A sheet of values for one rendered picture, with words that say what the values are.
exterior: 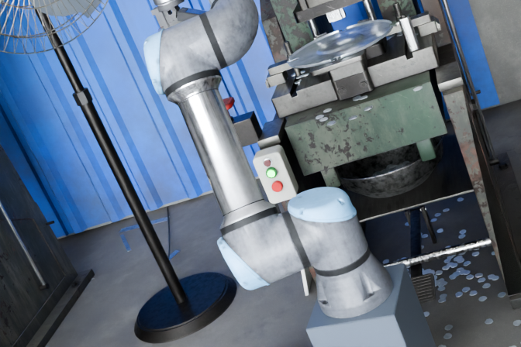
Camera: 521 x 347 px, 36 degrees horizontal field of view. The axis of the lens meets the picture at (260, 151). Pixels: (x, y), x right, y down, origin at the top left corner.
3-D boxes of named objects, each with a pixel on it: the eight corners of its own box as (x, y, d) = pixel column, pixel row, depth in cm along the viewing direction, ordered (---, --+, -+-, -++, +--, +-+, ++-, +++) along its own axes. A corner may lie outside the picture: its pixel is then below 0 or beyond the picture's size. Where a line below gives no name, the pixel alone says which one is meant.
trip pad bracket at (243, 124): (276, 180, 212) (249, 114, 206) (243, 190, 215) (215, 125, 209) (279, 170, 218) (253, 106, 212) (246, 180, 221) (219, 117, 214)
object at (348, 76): (381, 103, 196) (363, 53, 191) (326, 120, 199) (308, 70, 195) (382, 72, 218) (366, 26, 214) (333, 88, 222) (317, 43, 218)
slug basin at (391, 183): (457, 188, 215) (446, 156, 212) (338, 221, 225) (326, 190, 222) (450, 141, 246) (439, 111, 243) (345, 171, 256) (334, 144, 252)
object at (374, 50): (386, 53, 213) (382, 42, 212) (315, 76, 219) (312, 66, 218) (386, 37, 228) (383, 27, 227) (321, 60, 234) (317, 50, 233)
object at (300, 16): (370, 8, 209) (364, -13, 208) (299, 32, 215) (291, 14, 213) (371, -6, 224) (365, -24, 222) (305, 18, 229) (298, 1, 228)
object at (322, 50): (393, 13, 218) (392, 11, 218) (393, 41, 192) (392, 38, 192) (295, 47, 226) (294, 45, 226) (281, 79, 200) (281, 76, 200)
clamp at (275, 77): (322, 70, 223) (309, 36, 219) (267, 88, 227) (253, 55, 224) (324, 63, 228) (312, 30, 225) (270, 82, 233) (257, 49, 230)
